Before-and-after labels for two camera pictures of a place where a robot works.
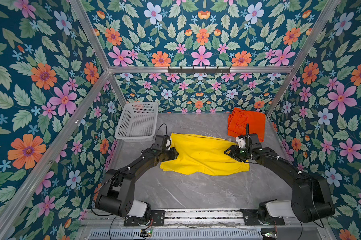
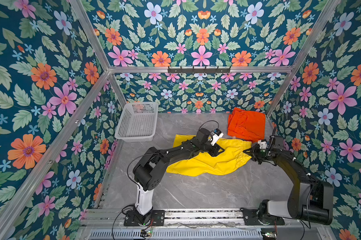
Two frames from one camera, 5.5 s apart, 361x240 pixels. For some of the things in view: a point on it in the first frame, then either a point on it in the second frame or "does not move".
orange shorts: x=238 y=119 does not move
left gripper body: x=168 y=154 to x=213 y=150
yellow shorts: x=202 y=155 does not move
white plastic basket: x=137 y=122 does not move
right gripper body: x=240 y=154 to x=260 y=154
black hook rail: x=199 y=71 does not move
